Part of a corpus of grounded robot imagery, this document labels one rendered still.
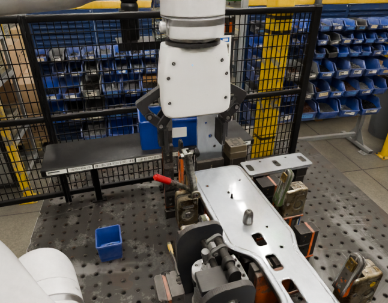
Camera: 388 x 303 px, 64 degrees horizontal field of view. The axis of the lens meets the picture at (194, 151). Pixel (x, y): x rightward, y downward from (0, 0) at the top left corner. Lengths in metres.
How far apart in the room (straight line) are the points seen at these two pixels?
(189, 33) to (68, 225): 1.24
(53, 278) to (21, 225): 2.16
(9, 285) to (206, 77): 0.38
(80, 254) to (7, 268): 0.88
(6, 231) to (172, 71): 2.46
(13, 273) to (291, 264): 0.67
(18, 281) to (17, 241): 2.13
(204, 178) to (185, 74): 0.80
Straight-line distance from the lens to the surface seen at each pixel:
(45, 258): 0.65
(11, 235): 2.71
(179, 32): 0.40
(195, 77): 0.43
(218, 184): 1.15
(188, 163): 0.93
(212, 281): 0.65
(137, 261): 1.30
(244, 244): 0.94
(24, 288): 0.52
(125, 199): 1.59
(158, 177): 0.94
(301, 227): 1.05
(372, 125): 4.23
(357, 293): 0.93
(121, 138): 1.44
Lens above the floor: 1.68
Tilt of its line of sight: 30 degrees down
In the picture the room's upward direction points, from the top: straight up
